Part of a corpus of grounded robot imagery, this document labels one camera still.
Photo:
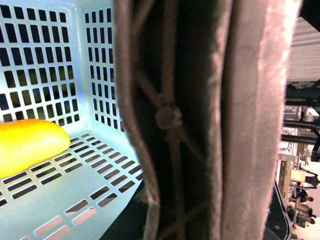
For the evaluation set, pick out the brown basket handle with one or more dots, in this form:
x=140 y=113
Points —
x=201 y=90

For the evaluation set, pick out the light blue plastic basket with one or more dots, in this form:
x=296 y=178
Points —
x=57 y=63

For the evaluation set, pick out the yellow mango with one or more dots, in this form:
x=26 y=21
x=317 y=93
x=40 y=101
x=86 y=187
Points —
x=24 y=143

